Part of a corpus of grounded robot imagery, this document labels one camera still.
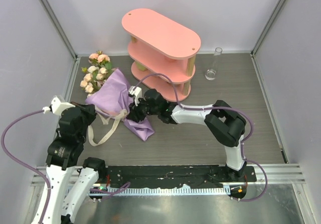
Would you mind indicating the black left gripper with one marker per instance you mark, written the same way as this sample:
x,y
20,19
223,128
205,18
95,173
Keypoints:
x,y
90,109

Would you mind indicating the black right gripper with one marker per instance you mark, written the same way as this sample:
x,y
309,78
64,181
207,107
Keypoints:
x,y
135,114

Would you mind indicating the purple wrapping paper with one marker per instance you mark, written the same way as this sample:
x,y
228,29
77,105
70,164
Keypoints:
x,y
112,102

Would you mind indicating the cream ribbon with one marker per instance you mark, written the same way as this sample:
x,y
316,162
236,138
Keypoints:
x,y
110,123

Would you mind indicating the pink flower bouquet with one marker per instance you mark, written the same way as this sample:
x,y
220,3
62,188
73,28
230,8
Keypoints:
x,y
97,74

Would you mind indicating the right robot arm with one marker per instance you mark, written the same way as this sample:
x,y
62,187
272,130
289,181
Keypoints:
x,y
227,126

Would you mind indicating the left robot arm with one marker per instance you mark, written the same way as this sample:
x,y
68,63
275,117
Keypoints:
x,y
57,204

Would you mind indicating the clear glass vase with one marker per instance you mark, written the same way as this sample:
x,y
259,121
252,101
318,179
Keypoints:
x,y
212,71

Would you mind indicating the pink three-tier shelf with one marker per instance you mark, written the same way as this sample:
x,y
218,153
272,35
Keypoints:
x,y
163,51

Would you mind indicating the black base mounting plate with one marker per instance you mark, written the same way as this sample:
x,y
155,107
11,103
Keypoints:
x,y
171,176

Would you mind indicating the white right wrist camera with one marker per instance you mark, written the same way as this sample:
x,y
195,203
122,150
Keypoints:
x,y
135,93

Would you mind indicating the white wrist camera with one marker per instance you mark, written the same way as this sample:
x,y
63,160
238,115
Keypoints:
x,y
57,106
135,93

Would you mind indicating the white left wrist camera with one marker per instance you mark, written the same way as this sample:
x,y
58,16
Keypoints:
x,y
57,106

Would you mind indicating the white slotted cable duct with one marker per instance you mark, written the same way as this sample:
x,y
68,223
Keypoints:
x,y
185,190

